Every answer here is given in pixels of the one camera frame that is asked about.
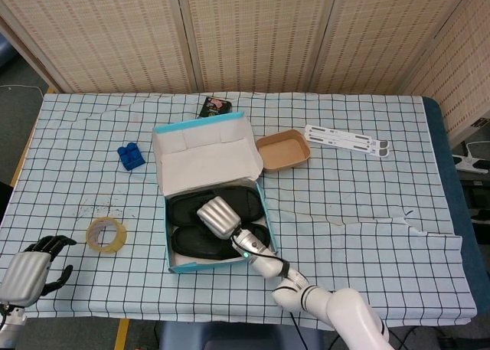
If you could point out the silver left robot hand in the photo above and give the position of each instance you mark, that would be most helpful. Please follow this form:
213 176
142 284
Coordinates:
25 277

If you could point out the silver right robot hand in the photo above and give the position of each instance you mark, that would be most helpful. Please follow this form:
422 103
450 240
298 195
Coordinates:
220 218

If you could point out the black rubber slipper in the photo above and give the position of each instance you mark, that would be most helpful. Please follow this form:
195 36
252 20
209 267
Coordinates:
191 243
183 208

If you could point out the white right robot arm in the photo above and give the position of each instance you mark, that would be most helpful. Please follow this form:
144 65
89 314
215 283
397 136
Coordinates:
317 300

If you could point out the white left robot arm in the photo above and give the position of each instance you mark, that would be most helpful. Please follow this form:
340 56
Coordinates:
9 321

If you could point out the blue cardboard shoe box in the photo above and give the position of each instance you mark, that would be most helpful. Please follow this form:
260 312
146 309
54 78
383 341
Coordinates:
206 166

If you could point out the brown paper tray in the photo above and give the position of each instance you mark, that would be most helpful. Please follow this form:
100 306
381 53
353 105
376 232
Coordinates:
283 152

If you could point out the yellowish tape roll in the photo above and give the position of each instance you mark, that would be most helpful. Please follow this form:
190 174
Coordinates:
115 243

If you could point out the blue toy brick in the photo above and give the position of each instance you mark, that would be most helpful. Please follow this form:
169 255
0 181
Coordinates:
131 157

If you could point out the black snack packet pink print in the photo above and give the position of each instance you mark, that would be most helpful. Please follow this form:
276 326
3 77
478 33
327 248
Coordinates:
214 106

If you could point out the blue stool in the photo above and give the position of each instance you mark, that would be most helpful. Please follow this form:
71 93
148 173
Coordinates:
229 336

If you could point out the blue checkered tablecloth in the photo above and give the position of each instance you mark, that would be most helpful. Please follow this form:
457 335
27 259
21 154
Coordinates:
363 243

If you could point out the white folding stand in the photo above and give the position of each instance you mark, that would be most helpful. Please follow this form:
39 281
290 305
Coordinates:
344 137

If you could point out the woven bamboo folding screen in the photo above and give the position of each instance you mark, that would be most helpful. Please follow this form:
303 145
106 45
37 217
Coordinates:
260 32

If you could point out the blue rounded background object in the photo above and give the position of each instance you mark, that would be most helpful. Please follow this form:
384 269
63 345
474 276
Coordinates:
5 53

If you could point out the blue padded table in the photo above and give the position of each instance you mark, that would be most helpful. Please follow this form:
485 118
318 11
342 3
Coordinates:
440 135

